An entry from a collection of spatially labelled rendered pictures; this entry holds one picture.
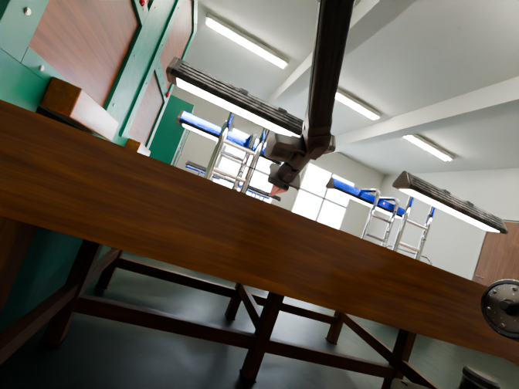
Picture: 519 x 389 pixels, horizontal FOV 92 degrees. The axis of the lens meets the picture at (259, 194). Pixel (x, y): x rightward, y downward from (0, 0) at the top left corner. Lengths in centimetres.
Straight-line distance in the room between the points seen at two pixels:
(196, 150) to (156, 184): 538
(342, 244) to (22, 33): 74
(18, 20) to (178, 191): 38
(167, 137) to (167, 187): 302
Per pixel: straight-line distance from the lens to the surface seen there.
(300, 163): 70
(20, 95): 69
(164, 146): 352
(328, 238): 62
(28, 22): 66
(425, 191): 124
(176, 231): 53
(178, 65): 91
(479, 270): 578
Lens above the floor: 73
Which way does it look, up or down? 4 degrees up
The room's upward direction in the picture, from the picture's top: 20 degrees clockwise
